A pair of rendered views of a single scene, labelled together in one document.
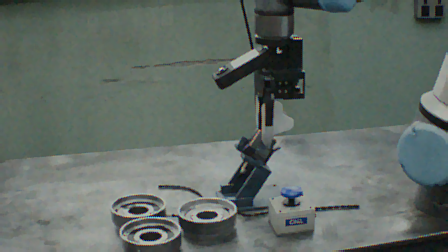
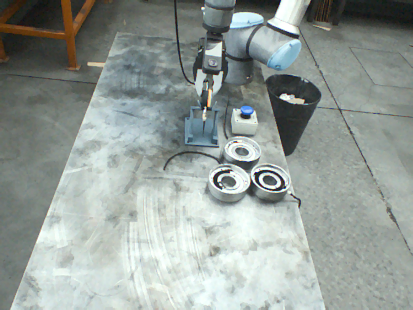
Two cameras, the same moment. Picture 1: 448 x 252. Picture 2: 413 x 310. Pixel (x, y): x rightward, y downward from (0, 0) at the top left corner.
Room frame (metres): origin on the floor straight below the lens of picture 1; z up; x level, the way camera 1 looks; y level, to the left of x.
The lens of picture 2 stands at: (1.19, 0.83, 1.49)
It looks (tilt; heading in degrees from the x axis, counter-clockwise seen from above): 41 degrees down; 271
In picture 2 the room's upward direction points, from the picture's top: 10 degrees clockwise
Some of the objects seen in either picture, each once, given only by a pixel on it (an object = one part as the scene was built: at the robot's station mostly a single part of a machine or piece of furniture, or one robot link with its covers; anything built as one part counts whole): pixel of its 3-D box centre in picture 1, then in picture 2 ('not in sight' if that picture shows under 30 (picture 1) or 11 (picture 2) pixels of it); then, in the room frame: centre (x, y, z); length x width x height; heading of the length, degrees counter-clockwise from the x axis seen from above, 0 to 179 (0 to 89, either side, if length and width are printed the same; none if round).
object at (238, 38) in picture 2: not in sight; (244, 33); (1.14, -0.45, 0.97); 0.13 x 0.12 x 0.14; 144
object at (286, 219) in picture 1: (294, 213); (244, 120); (1.10, -0.13, 0.82); 0.08 x 0.07 x 0.05; 98
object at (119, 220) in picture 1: (138, 214); (228, 183); (1.13, 0.16, 0.82); 0.10 x 0.10 x 0.04
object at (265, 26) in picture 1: (273, 25); (216, 14); (1.24, -0.10, 1.14); 0.08 x 0.08 x 0.05
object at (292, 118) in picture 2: not in sight; (283, 117); (0.78, -1.11, 0.21); 0.34 x 0.34 x 0.43
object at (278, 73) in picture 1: (277, 67); (212, 43); (1.23, -0.11, 1.06); 0.09 x 0.08 x 0.12; 100
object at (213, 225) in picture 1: (207, 219); (241, 153); (1.10, 0.03, 0.82); 0.10 x 0.10 x 0.04
